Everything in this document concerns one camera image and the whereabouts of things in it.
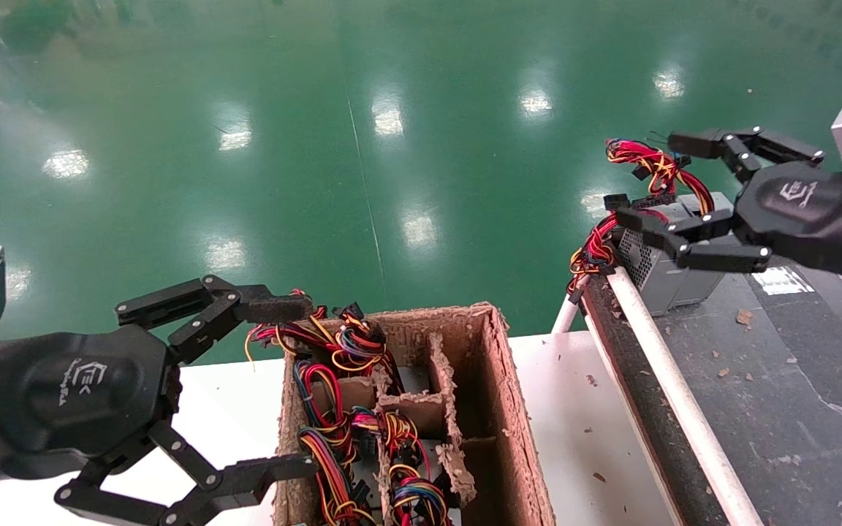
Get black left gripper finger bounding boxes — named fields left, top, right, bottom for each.
left=114, top=275, right=314, bottom=366
left=54, top=420, right=318, bottom=526

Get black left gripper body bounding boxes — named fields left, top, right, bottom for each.
left=0, top=327, right=182, bottom=484

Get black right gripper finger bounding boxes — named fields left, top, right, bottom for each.
left=668, top=126, right=825, bottom=183
left=615, top=207, right=771, bottom=273

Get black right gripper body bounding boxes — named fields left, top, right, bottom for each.
left=732, top=162, right=842, bottom=287

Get metal power supply multicolour cables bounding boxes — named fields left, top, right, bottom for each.
left=606, top=137, right=735, bottom=220

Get white label sticker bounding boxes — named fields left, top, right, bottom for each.
left=751, top=267, right=794, bottom=295

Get white support tube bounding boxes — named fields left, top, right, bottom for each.
left=551, top=296, right=584, bottom=335

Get black conveyor belt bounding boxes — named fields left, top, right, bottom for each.
left=582, top=248, right=842, bottom=526

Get brown cardboard divider box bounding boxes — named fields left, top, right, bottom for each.
left=273, top=302, right=557, bottom=526

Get gray power supply red cables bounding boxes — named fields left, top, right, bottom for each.
left=566, top=194, right=729, bottom=316

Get power supply multicolour wire bundle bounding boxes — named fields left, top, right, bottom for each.
left=293, top=360, right=382, bottom=526
left=381, top=409, right=458, bottom=526
left=244, top=289, right=392, bottom=373

